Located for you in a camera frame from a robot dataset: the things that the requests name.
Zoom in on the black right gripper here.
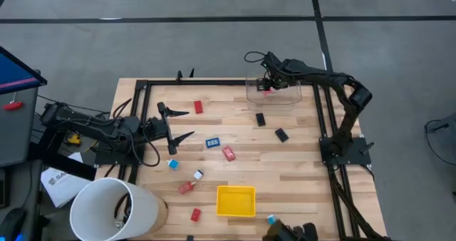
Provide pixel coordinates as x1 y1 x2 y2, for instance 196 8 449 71
256 69 290 92

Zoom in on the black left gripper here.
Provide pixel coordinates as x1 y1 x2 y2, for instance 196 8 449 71
147 101 195 156

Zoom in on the red printed pack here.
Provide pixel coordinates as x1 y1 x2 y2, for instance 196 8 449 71
222 145 237 163

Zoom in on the red translucent glue bottle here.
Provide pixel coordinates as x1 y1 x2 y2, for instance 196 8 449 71
177 180 197 195

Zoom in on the yellow plastic tray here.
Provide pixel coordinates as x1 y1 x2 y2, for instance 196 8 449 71
216 185 257 218

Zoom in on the clear plastic container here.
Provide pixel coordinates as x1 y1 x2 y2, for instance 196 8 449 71
245 73 303 112

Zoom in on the white plastic bucket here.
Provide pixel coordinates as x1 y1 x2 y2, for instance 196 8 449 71
69 177 168 241

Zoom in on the yellow tool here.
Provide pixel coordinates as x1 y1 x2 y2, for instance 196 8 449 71
63 130 83 146

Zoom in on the black stand beam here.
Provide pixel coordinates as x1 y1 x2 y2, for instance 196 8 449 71
28 143 98 181

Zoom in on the white printed paper document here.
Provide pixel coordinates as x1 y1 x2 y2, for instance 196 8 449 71
40 151 94 209

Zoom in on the grey cabinet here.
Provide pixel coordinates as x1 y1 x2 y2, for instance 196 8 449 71
0 86 40 168

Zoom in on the monitor with blue screen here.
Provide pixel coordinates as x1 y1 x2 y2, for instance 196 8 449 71
0 45 48 95

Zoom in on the black computer mouse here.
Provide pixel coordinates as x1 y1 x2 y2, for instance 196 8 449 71
0 207 28 241

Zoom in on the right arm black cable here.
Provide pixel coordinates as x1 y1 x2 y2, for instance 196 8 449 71
244 51 267 64

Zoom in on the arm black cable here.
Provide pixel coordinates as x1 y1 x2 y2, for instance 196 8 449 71
244 51 267 64
113 98 162 168

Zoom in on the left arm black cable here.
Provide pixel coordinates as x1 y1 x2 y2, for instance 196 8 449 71
113 98 162 168

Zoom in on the black aluminium table frame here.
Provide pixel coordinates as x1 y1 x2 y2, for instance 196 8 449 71
119 78 393 241

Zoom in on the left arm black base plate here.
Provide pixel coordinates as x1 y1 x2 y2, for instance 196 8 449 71
93 140 145 166

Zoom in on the black cord bundle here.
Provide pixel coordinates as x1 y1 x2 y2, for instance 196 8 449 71
113 193 133 230

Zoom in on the thin black floor cable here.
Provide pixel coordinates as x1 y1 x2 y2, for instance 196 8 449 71
37 94 111 114

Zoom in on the red handle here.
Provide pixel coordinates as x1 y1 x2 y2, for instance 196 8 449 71
2 101 24 111

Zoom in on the black looped floor cable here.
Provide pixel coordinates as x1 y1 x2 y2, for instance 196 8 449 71
424 118 456 166

